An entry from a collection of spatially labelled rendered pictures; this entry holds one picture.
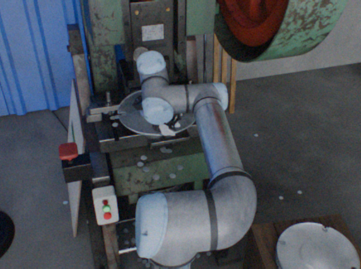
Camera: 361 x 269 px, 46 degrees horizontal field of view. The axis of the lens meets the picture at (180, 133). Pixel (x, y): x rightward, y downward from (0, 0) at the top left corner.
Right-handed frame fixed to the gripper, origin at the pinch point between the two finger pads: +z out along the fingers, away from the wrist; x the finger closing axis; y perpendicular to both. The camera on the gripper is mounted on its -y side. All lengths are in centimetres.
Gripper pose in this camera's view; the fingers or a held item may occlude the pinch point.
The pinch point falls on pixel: (164, 131)
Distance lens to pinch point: 140.8
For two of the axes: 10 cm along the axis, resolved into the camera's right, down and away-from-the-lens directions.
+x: 4.3, -7.8, 4.6
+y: 8.9, 2.9, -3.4
